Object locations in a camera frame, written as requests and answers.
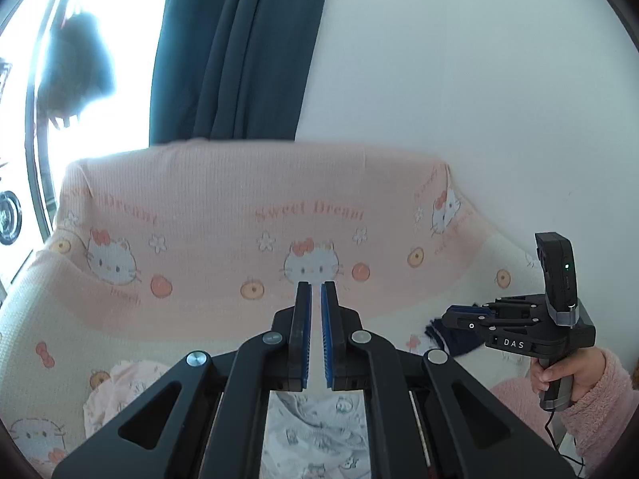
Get dark hanging object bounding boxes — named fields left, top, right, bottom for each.
left=37, top=7, right=118, bottom=131

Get person's right hand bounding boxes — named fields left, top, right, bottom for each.
left=530, top=346, right=607, bottom=405

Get pink cat printed blanket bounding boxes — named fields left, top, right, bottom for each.
left=0, top=139, right=590, bottom=479

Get pink printed pajama garment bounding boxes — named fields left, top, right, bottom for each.
left=82, top=359, right=173, bottom=440

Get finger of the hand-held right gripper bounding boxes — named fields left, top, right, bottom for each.
left=441, top=311, right=505, bottom=344
left=447, top=297, right=545, bottom=321

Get dark teal curtain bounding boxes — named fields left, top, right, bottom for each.
left=148, top=0, right=334, bottom=148

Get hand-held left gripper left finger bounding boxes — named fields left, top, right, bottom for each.
left=51, top=282, right=313, bottom=479

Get navy cloth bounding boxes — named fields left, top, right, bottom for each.
left=424, top=317, right=485, bottom=359

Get round metal fixture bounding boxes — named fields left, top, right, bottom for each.
left=0, top=190, right=23, bottom=246

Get person's right forearm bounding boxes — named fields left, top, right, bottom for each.
left=562, top=348, right=637, bottom=479

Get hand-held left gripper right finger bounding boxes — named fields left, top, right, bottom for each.
left=321, top=282, right=577, bottom=479

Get light blue printed pajama pants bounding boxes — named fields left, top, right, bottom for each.
left=262, top=392, right=370, bottom=479

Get black cable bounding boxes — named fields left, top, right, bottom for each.
left=544, top=409, right=587, bottom=479

